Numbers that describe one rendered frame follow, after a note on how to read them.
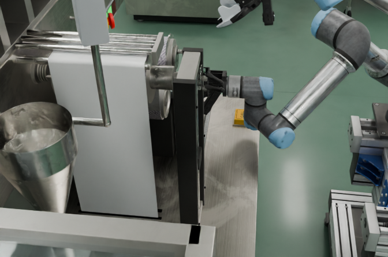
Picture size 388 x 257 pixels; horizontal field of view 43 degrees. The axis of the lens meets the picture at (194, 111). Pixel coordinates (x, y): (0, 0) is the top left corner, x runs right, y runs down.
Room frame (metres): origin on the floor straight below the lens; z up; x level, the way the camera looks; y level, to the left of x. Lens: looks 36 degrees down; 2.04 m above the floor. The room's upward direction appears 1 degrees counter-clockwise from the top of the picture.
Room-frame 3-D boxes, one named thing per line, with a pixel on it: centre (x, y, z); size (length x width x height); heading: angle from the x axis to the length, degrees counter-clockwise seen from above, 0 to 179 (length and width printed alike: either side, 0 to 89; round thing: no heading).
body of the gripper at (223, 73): (1.40, -0.05, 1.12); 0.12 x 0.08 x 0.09; 82
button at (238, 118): (1.48, -0.19, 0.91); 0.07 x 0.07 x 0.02; 82
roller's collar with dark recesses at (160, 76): (1.11, 0.08, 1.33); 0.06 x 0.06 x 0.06; 82
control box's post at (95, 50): (0.82, 0.18, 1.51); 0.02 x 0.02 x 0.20
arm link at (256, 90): (1.38, -0.21, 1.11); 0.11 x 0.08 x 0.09; 82
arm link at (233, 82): (1.39, -0.13, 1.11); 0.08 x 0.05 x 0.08; 172
